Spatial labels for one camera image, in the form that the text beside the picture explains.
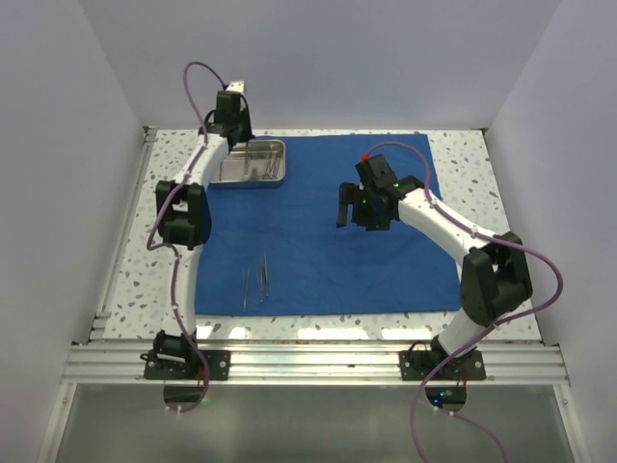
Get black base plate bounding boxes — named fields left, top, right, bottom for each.
left=398, top=340, right=488, bottom=383
left=140, top=350, right=231, bottom=381

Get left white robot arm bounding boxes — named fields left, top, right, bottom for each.
left=151, top=84, right=253, bottom=379

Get steel tweezers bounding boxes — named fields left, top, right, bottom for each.
left=242, top=268, right=251, bottom=313
left=255, top=259, right=264, bottom=303
left=261, top=251, right=270, bottom=298

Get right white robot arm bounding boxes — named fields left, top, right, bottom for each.
left=336, top=154, right=532, bottom=379

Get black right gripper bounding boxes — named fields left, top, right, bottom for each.
left=337, top=182, right=390, bottom=232

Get stainless steel instrument tray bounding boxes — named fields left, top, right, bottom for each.
left=209, top=139, right=286, bottom=189

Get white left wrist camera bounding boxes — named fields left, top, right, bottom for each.
left=226, top=80, right=246, bottom=95

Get aluminium front rail frame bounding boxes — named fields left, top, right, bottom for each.
left=62, top=340, right=569, bottom=386

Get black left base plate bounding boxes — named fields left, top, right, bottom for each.
left=140, top=350, right=231, bottom=381

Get blue surgical drape cloth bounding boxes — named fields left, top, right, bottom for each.
left=195, top=134, right=460, bottom=316

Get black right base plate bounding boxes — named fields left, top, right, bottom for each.
left=398, top=340, right=488, bottom=383

